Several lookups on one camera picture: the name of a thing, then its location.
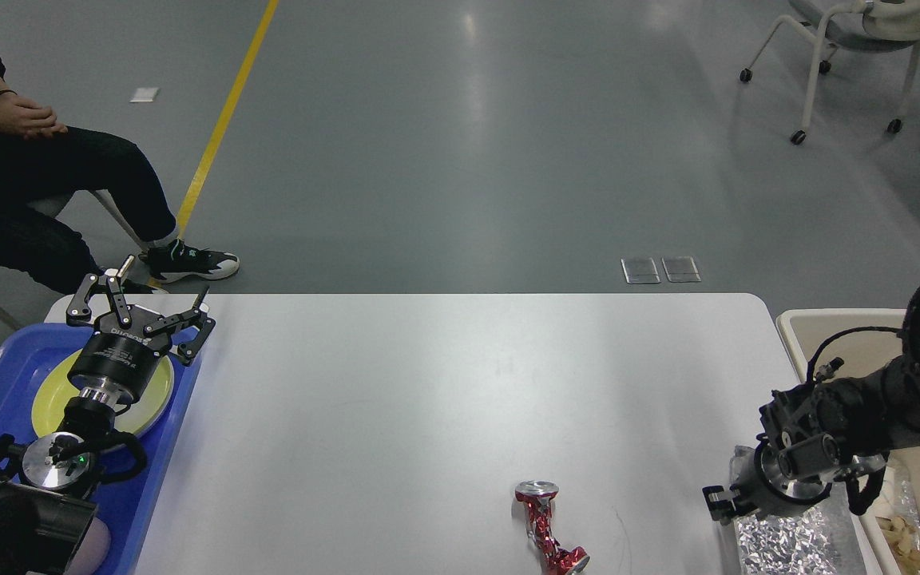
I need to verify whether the seated person in black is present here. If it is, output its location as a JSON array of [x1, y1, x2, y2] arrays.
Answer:
[[0, 58, 240, 295]]

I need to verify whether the pink mug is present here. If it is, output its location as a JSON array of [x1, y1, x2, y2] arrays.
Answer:
[[63, 517, 112, 575]]

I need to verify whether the yellow plastic plate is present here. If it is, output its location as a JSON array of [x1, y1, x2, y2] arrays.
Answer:
[[30, 351, 175, 437]]

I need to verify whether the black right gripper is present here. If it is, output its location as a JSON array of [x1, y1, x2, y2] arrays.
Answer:
[[702, 442, 831, 526]]

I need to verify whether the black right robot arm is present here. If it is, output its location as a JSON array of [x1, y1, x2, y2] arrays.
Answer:
[[702, 287, 920, 525]]

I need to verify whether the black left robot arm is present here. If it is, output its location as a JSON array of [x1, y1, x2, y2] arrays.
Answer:
[[0, 269, 215, 574]]

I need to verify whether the crushed red can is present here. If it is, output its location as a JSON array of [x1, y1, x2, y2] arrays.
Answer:
[[514, 480, 590, 574]]

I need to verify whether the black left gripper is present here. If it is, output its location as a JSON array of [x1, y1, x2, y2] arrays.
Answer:
[[65, 257, 216, 404]]

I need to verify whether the brown paper ball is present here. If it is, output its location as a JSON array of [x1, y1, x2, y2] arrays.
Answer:
[[875, 514, 920, 574]]

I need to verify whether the aluminium foil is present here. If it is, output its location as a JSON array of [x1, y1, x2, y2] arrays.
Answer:
[[876, 458, 920, 547]]

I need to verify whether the white wheeled chair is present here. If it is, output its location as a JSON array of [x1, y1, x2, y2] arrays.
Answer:
[[739, 1, 920, 145]]

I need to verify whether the blue plastic tray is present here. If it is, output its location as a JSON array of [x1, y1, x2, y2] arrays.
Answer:
[[0, 323, 200, 574]]

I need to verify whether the floor outlet cover plate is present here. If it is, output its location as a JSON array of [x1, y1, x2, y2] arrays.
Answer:
[[662, 257, 702, 283]]

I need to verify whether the beige plastic bin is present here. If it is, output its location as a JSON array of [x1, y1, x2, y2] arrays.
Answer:
[[776, 308, 920, 575]]

